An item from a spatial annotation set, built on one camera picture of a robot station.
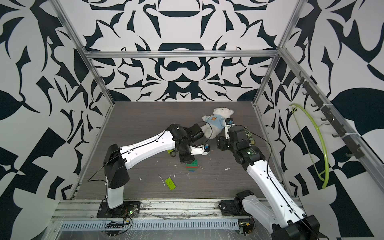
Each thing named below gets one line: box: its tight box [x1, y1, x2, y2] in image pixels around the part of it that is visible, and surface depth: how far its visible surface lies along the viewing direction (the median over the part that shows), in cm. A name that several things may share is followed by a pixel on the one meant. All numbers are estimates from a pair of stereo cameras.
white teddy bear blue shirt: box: [201, 107, 234, 140], surface depth 104 cm
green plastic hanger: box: [288, 103, 330, 189], surface depth 60 cm
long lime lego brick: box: [165, 177, 177, 191], surface depth 84 cm
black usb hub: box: [106, 224, 124, 229], surface depth 74 cm
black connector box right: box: [238, 222, 253, 236], surface depth 73 cm
